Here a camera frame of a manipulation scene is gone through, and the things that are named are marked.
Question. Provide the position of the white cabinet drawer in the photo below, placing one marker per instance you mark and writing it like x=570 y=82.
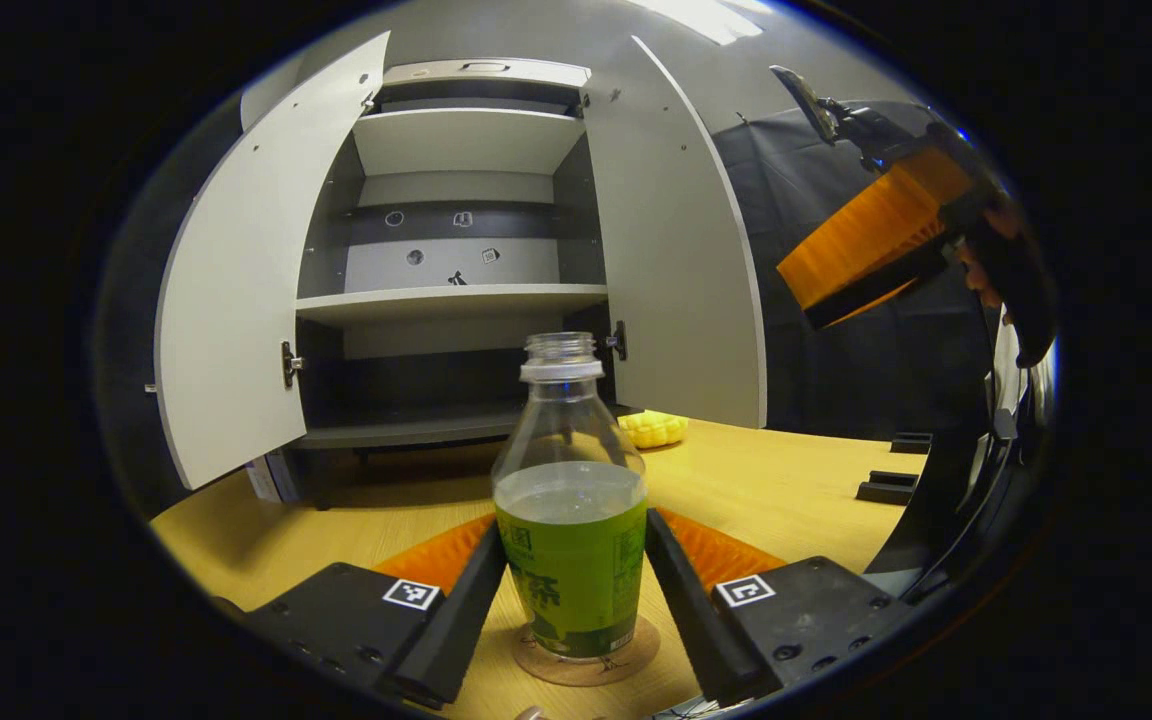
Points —
x=436 y=72

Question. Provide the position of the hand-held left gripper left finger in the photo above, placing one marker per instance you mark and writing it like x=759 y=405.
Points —
x=451 y=630

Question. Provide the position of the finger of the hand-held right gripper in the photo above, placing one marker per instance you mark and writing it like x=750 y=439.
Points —
x=876 y=287
x=866 y=230

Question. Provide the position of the green label plastic bottle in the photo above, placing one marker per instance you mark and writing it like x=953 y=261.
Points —
x=571 y=560

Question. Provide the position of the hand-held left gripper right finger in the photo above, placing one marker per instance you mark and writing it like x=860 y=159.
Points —
x=696 y=620

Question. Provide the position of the small black block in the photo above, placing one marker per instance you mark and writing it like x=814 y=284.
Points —
x=886 y=488
x=911 y=443

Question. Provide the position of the large ceiling light panel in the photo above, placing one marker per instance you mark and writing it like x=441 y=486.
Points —
x=706 y=18

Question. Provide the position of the round cork coaster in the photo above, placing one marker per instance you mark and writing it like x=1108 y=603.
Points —
x=586 y=672

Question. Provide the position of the black curved frame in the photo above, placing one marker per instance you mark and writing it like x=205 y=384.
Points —
x=936 y=500

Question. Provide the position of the white cabinet door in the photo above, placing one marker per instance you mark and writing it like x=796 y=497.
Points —
x=671 y=250
x=246 y=280

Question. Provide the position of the yellow corn toy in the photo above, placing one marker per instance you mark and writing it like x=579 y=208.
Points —
x=652 y=429

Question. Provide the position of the black backdrop cloth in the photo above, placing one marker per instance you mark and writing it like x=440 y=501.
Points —
x=836 y=380

